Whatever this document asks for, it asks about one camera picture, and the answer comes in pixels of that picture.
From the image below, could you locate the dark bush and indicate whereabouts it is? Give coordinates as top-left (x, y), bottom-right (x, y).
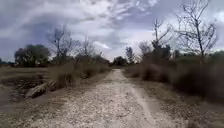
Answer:
top-left (112, 55), bottom-right (128, 67)

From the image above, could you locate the dry brown brush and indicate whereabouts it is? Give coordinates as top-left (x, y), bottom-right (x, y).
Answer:
top-left (49, 59), bottom-right (113, 89)
top-left (123, 54), bottom-right (224, 103)

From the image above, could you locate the pale gravel dirt path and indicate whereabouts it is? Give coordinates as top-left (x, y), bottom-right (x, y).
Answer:
top-left (19, 68), bottom-right (188, 128)

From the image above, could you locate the thin bare tree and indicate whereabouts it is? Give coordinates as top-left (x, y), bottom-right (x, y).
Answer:
top-left (149, 18), bottom-right (174, 61)

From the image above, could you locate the pile of rocks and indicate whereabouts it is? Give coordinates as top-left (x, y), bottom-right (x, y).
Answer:
top-left (24, 79), bottom-right (59, 99)

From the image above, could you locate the dark green round tree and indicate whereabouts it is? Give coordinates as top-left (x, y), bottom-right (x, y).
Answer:
top-left (13, 44), bottom-right (52, 68)

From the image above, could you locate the dry bare earth verge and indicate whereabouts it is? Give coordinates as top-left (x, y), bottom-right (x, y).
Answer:
top-left (126, 76), bottom-right (224, 128)

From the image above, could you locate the large bare tree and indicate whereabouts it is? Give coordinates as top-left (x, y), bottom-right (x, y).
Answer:
top-left (174, 0), bottom-right (219, 58)

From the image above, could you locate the dry grass verge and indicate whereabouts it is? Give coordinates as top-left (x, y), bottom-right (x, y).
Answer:
top-left (0, 66), bottom-right (113, 128)

